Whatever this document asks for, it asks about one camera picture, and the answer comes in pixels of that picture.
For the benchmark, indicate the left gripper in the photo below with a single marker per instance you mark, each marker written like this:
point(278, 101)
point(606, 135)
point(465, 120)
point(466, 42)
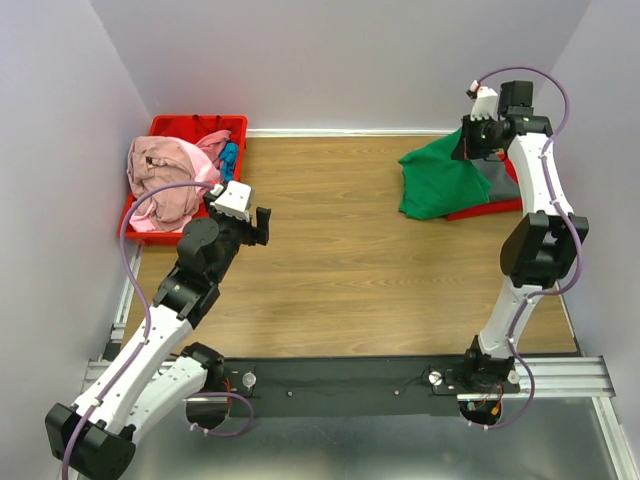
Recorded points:
point(254, 235)

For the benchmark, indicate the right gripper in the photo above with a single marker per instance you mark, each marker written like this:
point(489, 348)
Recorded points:
point(464, 148)

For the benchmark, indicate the green t shirt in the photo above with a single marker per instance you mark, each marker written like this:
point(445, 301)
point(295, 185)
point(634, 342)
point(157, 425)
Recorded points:
point(436, 185)

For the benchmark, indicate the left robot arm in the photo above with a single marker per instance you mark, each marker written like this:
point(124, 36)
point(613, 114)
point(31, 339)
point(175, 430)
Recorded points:
point(97, 436)

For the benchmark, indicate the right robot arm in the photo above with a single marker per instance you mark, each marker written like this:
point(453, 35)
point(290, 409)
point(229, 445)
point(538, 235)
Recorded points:
point(543, 248)

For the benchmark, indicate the folded grey t shirt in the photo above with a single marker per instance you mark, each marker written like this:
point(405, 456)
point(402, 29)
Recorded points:
point(503, 187)

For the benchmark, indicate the blue shirt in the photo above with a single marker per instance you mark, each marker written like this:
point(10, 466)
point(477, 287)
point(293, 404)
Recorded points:
point(228, 161)

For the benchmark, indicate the folded red t shirt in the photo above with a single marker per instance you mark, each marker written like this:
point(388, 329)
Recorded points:
point(490, 207)

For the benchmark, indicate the light pink shirt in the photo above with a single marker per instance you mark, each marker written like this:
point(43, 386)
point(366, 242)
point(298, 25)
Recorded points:
point(200, 170)

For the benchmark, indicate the red plastic bin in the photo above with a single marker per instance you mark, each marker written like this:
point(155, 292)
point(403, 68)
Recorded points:
point(176, 148)

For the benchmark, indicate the dusty pink shirt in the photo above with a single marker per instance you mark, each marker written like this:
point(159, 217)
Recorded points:
point(155, 175)

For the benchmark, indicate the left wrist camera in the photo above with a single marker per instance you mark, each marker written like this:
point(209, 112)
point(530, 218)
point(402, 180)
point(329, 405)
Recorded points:
point(233, 200)

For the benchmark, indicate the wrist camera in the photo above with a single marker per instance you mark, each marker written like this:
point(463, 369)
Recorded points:
point(485, 100)
point(233, 200)

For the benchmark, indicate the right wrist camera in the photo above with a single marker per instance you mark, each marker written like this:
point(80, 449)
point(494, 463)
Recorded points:
point(485, 100)

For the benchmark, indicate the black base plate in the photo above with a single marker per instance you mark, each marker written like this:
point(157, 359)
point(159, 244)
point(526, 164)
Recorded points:
point(448, 385)

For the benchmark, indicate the aluminium table frame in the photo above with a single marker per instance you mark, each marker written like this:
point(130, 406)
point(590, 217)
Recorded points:
point(538, 377)

